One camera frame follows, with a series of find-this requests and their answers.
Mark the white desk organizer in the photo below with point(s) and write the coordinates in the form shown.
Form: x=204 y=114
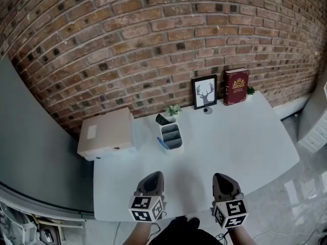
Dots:
x=176 y=149

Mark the person's black clothing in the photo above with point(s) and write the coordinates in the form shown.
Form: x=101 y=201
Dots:
x=184 y=235

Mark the small pale green plant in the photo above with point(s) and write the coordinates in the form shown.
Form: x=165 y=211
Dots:
x=173 y=109

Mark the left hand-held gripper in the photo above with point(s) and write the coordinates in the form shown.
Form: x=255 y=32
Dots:
x=145 y=208

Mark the small dark green plant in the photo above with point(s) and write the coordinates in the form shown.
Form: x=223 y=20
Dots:
x=250 y=90

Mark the beige file box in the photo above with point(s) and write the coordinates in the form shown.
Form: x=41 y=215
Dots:
x=107 y=129

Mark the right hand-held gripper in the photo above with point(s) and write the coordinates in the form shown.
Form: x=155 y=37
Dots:
x=231 y=213

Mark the grey round desk grommet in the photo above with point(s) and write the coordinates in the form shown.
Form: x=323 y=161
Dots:
x=207 y=110

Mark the grey partition panel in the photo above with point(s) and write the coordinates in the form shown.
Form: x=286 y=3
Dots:
x=33 y=136

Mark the black device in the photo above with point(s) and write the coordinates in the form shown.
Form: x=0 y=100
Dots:
x=47 y=235

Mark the person's left forearm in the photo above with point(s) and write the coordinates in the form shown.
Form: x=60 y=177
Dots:
x=138 y=235

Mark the person's black shoe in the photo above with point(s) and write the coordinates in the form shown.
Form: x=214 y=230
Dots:
x=193 y=222

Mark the black remote control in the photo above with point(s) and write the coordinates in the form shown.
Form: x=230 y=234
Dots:
x=161 y=119

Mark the black framed deer picture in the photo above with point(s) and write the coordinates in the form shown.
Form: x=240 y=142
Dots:
x=204 y=92

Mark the red hardcover book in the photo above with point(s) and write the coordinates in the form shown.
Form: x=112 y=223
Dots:
x=236 y=88

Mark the person's right forearm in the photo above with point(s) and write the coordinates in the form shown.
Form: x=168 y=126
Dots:
x=238 y=237

